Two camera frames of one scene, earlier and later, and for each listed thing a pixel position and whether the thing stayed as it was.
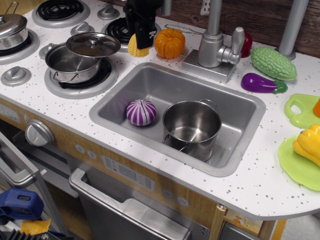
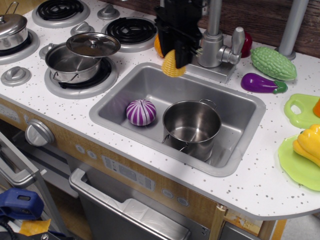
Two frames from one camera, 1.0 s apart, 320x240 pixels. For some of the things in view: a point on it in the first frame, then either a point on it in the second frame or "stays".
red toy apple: (246, 50) stays
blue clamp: (21, 204) stays
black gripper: (140, 16) to (180, 19)
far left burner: (22, 53) stays
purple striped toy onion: (141, 112) stays
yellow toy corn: (133, 49) to (169, 66)
